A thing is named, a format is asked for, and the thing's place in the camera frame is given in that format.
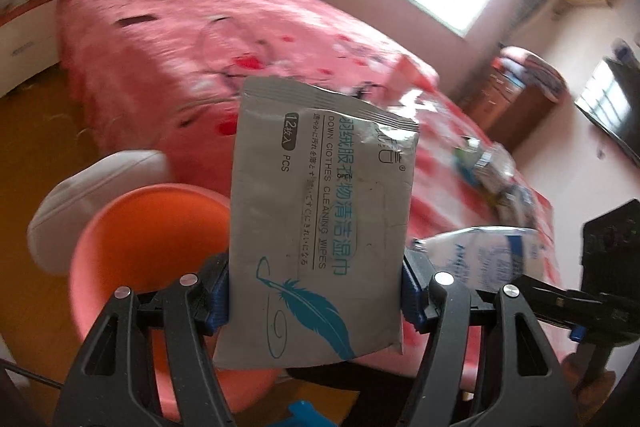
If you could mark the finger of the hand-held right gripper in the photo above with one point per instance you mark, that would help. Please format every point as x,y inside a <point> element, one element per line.
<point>575,307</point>
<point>600,357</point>

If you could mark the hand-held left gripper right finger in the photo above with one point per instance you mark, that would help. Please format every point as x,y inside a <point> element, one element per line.
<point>410,292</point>

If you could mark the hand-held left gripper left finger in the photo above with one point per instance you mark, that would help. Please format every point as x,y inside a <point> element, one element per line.
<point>220,292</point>

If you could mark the white carton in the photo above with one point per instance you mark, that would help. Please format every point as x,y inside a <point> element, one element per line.
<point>480,252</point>

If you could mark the orange plastic basin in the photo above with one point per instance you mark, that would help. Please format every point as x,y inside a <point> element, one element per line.
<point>150,232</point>

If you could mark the grey wet wipes packet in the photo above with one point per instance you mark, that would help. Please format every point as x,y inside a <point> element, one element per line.
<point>320,207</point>

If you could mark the heap of mixed packaging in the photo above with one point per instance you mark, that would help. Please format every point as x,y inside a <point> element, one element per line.
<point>495,177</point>

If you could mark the blue stool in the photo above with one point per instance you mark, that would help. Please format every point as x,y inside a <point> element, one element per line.
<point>305,414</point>

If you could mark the white cushion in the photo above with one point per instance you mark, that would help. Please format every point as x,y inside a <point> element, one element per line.
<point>90,192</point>

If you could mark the wooden cabinet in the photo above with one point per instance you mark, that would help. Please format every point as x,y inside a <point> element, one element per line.
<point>515,107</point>

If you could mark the folded quilts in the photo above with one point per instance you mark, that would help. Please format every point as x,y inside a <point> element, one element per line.
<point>535,69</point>

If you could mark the bed with pink sheet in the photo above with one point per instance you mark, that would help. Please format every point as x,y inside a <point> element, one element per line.
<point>165,57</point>

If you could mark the dark phone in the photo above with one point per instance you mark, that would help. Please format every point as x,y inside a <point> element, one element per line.
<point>135,21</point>

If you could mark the white bedside cabinet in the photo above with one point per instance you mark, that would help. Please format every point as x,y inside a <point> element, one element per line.
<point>25,37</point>

